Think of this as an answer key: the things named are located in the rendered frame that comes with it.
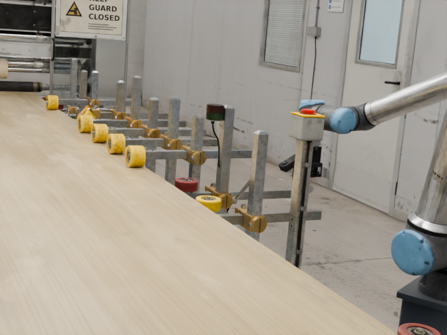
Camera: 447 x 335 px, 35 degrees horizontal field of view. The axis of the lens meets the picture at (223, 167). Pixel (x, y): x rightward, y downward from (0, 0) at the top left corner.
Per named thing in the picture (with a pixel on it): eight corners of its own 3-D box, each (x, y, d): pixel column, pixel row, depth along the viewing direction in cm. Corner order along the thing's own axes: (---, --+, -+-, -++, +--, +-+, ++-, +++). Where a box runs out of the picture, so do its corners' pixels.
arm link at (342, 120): (362, 108, 252) (335, 103, 261) (341, 109, 245) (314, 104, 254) (359, 134, 254) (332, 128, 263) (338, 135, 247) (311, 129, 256)
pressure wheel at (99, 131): (105, 119, 309) (109, 132, 304) (102, 133, 314) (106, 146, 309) (92, 119, 306) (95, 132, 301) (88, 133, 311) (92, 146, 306)
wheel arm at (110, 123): (183, 126, 352) (183, 119, 352) (185, 127, 349) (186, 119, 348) (83, 125, 331) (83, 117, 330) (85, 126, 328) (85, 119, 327)
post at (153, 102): (150, 203, 322) (156, 97, 312) (153, 205, 319) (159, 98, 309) (143, 203, 321) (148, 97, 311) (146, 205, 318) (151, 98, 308)
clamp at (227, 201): (216, 199, 259) (217, 185, 258) (232, 209, 247) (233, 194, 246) (202, 199, 256) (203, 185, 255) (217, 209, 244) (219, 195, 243)
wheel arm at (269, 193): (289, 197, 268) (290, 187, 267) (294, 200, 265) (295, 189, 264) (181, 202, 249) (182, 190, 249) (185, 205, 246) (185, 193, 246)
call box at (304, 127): (309, 138, 203) (312, 111, 201) (322, 143, 196) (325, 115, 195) (288, 139, 200) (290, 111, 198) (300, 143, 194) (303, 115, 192)
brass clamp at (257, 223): (248, 221, 237) (249, 206, 236) (267, 232, 225) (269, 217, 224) (231, 221, 234) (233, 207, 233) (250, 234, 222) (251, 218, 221)
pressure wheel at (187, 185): (190, 207, 254) (193, 175, 252) (199, 213, 247) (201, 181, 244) (169, 208, 250) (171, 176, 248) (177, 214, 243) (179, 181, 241)
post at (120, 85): (118, 173, 366) (123, 80, 356) (120, 175, 363) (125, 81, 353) (112, 174, 364) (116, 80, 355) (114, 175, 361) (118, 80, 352)
